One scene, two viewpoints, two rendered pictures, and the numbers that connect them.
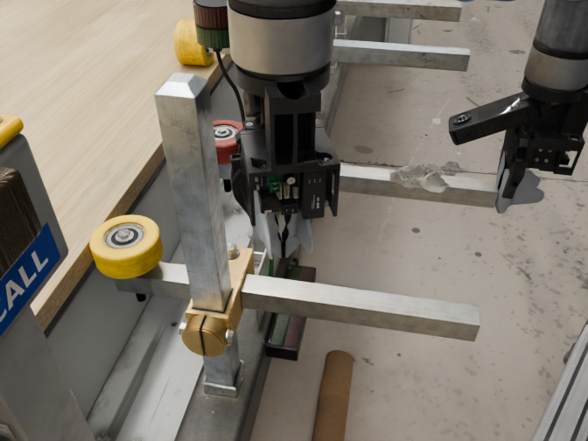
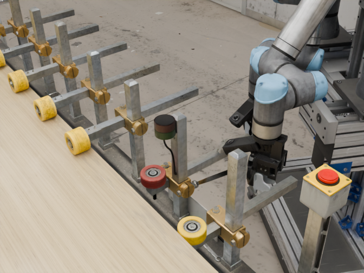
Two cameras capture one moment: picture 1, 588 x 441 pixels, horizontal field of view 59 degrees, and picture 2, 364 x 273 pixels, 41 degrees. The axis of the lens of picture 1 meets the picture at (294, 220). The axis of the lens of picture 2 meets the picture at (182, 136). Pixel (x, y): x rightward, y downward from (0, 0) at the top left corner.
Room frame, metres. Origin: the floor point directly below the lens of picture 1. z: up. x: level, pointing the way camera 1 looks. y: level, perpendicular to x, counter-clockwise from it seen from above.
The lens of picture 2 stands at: (-0.14, 0.88, 1.87)
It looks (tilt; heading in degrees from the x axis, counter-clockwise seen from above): 36 degrees down; 313
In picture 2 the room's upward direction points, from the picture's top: 1 degrees counter-clockwise
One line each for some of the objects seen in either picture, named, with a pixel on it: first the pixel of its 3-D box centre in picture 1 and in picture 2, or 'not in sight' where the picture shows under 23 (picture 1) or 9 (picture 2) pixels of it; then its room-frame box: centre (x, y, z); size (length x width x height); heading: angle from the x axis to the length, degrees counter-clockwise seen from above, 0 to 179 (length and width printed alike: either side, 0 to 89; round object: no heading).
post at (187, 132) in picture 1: (210, 282); (233, 219); (0.40, 0.09, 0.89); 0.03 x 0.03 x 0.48; 79
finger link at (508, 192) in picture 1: (514, 169); not in sight; (0.60, -0.30, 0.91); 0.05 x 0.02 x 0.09; 169
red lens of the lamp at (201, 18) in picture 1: (218, 10); (164, 123); (0.66, 0.09, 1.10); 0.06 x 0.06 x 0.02
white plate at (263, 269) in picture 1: (276, 246); (192, 207); (0.61, 0.03, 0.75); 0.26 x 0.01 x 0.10; 169
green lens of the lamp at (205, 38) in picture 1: (220, 31); (164, 130); (0.66, 0.09, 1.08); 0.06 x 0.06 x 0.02
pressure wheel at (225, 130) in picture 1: (225, 160); (154, 184); (0.70, 0.11, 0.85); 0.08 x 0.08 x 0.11
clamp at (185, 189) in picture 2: not in sight; (175, 181); (0.67, 0.04, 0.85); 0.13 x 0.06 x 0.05; 169
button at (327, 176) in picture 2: not in sight; (327, 177); (0.15, 0.14, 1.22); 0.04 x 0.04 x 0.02
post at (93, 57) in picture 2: not in sight; (100, 108); (1.14, -0.05, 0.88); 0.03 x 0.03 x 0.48; 79
